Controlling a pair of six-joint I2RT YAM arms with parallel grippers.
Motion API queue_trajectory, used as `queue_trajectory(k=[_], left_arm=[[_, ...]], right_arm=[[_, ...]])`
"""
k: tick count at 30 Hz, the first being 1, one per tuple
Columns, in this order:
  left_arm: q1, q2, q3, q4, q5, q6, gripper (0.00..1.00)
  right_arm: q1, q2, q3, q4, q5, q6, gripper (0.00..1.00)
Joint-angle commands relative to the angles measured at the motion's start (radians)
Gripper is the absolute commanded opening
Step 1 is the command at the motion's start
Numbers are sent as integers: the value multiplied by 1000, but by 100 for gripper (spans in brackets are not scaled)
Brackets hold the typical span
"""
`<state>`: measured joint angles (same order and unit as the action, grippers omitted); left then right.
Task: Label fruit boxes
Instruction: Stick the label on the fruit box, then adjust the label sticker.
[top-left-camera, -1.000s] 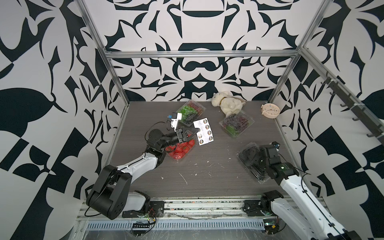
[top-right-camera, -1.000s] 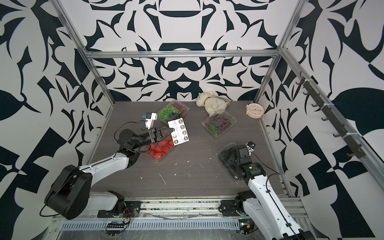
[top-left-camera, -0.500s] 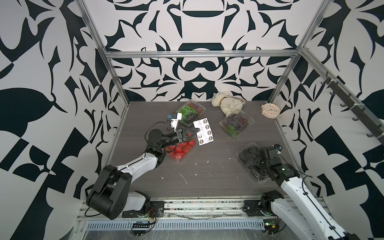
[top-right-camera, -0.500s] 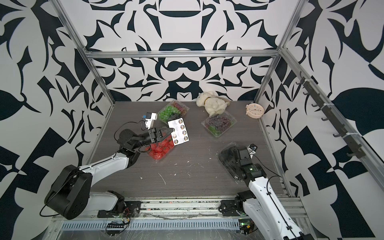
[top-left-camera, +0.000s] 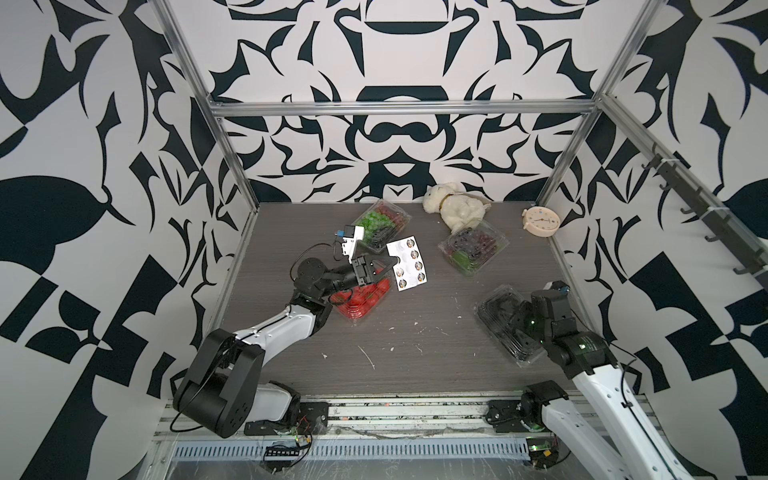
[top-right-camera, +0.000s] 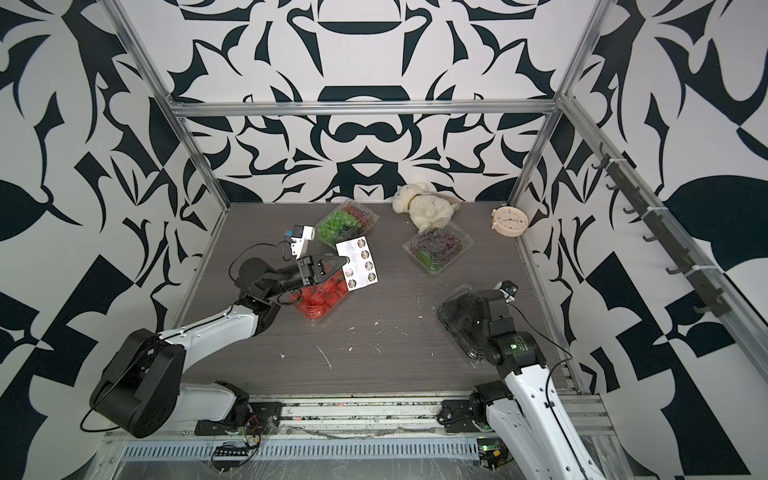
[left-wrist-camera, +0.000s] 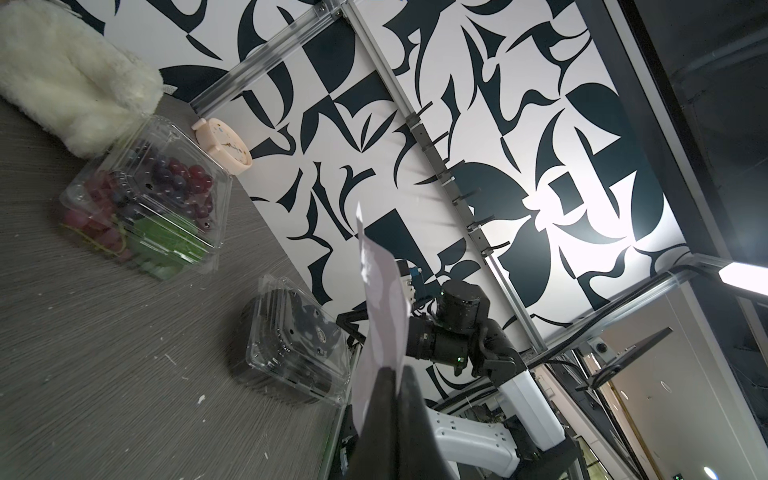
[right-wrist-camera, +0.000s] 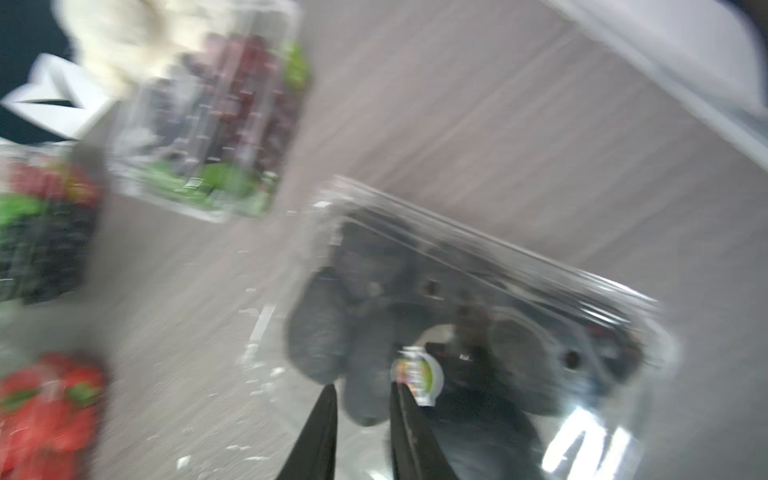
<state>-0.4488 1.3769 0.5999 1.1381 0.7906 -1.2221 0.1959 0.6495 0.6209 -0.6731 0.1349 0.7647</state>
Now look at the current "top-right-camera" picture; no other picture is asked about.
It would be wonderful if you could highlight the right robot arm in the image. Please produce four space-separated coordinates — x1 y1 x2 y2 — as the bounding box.
470 281 605 479

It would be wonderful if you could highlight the circuit board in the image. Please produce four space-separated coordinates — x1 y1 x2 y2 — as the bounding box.
477 438 509 471
209 443 253 472

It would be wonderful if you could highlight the avocado clamshell box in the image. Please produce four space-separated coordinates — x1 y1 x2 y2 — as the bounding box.
435 284 496 362

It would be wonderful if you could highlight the aluminium frame rail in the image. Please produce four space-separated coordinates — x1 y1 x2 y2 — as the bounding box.
101 392 619 445

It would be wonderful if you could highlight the white sticker sheet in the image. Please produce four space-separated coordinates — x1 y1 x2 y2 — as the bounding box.
336 236 379 291

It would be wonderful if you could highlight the cream plush toy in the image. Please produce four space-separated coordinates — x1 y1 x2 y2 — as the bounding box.
392 183 460 234

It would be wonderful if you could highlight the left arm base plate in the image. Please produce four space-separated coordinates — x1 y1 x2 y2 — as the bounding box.
194 401 284 436

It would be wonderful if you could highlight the black wall hook rail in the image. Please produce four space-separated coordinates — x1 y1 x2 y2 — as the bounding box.
592 143 733 317

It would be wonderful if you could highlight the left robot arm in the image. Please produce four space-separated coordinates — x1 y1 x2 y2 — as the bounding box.
89 255 349 438

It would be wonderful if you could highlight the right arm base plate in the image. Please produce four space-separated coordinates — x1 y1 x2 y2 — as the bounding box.
435 397 525 434

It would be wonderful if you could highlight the green and red grape box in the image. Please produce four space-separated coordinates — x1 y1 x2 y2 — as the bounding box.
315 200 379 248

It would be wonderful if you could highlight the left circuit board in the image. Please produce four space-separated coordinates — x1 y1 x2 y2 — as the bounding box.
209 443 253 472

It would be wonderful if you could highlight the right circuit board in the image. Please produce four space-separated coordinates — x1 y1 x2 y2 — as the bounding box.
477 438 509 471

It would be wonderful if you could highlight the strawberry clamshell box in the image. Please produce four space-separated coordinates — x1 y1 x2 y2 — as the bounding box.
290 272 348 323

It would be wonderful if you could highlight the purple grape clamshell box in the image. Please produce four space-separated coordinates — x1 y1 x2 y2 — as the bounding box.
402 222 474 275

